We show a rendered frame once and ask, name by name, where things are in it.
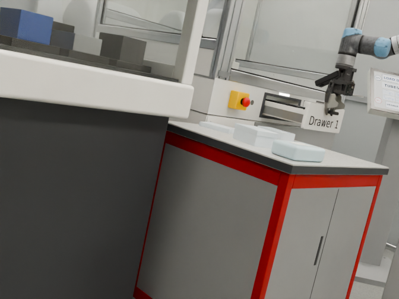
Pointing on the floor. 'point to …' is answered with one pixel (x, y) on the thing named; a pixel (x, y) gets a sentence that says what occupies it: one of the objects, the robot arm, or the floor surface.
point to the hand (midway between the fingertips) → (328, 112)
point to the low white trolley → (253, 221)
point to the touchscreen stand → (382, 211)
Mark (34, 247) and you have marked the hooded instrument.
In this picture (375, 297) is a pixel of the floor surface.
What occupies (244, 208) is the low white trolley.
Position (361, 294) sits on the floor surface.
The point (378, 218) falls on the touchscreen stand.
